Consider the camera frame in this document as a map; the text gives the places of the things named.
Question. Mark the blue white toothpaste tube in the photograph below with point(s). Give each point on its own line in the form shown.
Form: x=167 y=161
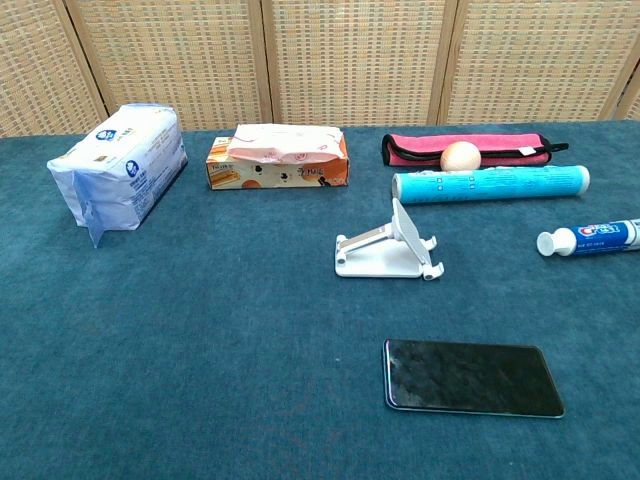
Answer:
x=595 y=235

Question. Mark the white folding phone stand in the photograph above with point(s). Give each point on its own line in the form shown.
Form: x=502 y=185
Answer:
x=380 y=262

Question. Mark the black smartphone blue screen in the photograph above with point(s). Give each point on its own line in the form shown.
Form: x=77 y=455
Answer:
x=470 y=377

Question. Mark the cyan cylindrical tube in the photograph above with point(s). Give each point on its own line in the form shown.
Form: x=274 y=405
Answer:
x=490 y=184

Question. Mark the white blue tissue pack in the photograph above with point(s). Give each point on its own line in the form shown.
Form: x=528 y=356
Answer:
x=120 y=170

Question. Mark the blue table mat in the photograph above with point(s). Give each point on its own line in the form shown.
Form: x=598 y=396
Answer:
x=200 y=325

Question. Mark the pink towel with black trim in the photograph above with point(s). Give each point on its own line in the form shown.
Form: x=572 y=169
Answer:
x=415 y=146

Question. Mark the peach coloured ball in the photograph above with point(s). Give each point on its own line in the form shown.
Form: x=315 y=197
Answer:
x=460 y=156

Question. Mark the brown snack package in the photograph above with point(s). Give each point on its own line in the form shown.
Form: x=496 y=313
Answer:
x=280 y=176

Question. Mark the woven bamboo folding screen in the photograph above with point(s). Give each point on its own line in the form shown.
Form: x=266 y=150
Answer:
x=350 y=60

